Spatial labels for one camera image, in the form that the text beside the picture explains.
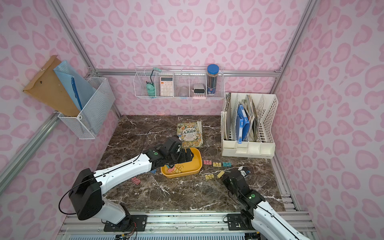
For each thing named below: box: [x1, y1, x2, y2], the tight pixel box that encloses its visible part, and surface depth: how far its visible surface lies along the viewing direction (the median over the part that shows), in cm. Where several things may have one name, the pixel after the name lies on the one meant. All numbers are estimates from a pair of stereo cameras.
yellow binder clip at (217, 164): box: [212, 162, 222, 167], surface depth 94 cm
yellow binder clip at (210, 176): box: [205, 174, 215, 180], surface depth 89 cm
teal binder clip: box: [222, 162, 232, 167], surface depth 94 cm
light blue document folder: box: [53, 60, 97, 112], surface depth 70 cm
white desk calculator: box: [160, 76, 174, 96], surface depth 97 cm
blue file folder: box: [236, 104, 250, 144], surface depth 90 cm
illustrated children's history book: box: [176, 121, 204, 148], surface depth 112 cm
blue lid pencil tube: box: [207, 64, 220, 96], surface depth 88 cm
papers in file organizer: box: [223, 92, 259, 142], surface depth 94 cm
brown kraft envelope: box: [22, 55, 81, 116], surface depth 70 cm
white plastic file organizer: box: [220, 92, 279, 159], surface depth 97 cm
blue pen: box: [71, 76, 83, 111], surface depth 68 cm
